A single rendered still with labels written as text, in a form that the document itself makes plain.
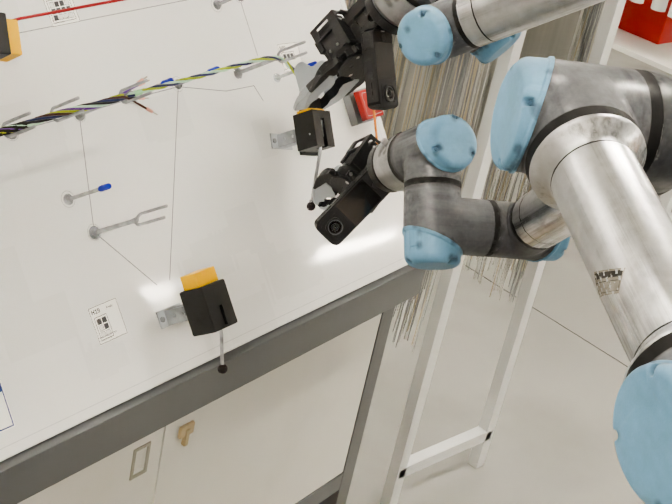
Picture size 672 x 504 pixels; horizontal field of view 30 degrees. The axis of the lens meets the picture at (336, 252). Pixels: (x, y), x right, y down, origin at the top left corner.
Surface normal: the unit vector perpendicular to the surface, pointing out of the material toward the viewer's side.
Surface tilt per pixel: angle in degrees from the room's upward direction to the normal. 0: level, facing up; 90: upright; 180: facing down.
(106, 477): 90
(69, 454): 90
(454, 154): 51
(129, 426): 90
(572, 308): 0
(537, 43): 90
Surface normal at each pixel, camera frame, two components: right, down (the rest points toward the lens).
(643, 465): -0.93, 0.01
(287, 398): 0.78, 0.41
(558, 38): -0.72, 0.18
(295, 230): 0.75, -0.18
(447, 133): 0.48, -0.16
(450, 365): 0.19, -0.88
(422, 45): -0.51, 0.29
